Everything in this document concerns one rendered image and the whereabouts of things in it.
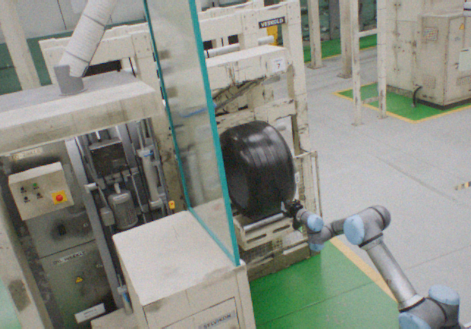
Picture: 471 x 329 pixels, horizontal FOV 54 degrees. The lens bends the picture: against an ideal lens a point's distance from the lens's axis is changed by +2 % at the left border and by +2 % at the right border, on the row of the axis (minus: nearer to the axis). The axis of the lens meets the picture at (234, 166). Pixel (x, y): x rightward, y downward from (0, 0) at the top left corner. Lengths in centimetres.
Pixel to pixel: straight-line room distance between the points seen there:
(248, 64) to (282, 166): 65
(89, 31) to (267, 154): 108
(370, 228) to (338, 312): 148
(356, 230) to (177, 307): 79
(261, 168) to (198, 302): 93
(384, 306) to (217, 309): 187
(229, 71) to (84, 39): 80
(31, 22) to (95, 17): 882
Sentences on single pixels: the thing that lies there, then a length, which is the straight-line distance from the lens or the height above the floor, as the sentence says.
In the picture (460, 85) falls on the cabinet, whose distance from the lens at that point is 709.
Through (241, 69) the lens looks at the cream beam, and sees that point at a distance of 271.
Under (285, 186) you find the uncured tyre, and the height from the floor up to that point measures 115.
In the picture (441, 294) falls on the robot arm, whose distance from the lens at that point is 211.
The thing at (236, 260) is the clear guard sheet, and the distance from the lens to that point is 172.
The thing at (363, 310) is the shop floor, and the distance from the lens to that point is 343.
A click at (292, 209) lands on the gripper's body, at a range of 245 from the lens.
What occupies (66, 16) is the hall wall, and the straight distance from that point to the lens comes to 1126.
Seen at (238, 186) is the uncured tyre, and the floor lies 99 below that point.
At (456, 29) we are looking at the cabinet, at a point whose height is 106.
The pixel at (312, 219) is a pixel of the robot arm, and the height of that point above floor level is 110.
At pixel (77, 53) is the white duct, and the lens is 247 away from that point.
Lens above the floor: 229
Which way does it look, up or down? 24 degrees down
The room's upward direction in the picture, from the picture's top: 9 degrees counter-clockwise
